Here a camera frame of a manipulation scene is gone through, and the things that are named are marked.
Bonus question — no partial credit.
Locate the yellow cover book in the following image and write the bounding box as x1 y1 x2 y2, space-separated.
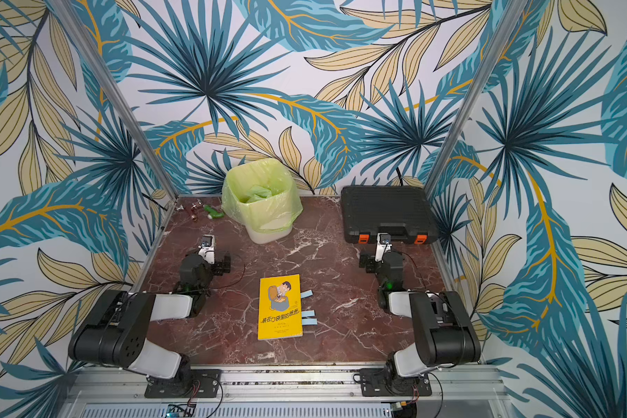
258 274 303 341

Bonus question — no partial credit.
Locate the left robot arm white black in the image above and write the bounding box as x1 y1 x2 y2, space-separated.
68 252 232 398

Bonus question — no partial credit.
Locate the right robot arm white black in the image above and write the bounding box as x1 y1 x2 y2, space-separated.
359 251 481 382

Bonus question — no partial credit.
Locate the green small bottle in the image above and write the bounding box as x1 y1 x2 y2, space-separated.
203 205 225 219

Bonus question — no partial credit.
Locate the black plastic tool case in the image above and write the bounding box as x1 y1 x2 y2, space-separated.
341 186 439 245

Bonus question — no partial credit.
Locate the white bin green bag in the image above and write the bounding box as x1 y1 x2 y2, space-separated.
221 158 303 245

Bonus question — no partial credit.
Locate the green circuit board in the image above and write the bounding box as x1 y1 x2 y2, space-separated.
165 404 196 418

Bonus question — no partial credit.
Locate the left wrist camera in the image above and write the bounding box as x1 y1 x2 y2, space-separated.
198 235 216 265

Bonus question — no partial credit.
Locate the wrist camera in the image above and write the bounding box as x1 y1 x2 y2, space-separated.
374 233 392 262
198 235 216 265

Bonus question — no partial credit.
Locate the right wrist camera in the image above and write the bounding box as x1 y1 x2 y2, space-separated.
374 233 392 262

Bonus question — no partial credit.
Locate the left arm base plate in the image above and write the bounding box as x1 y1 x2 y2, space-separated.
145 369 222 399

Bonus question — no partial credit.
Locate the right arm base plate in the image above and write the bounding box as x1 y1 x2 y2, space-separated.
353 369 432 398

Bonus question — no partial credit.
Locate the aluminium front rail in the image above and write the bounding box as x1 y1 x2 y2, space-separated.
59 362 517 417

